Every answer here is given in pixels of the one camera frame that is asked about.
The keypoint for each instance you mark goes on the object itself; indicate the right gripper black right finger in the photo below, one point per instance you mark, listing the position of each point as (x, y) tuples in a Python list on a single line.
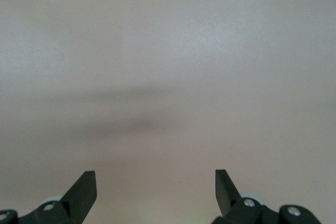
[(227, 195)]

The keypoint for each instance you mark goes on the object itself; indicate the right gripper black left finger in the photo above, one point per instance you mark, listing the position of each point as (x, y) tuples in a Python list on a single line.
[(78, 197)]

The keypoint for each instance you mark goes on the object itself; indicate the brown table mat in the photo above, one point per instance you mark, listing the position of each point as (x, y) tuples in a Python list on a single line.
[(168, 64)]

